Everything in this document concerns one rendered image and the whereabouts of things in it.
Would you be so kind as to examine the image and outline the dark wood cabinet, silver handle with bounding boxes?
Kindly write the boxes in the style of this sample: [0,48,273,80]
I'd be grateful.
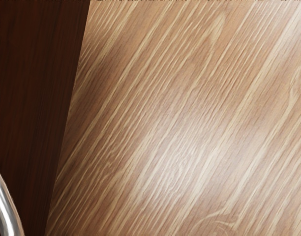
[0,0,91,236]

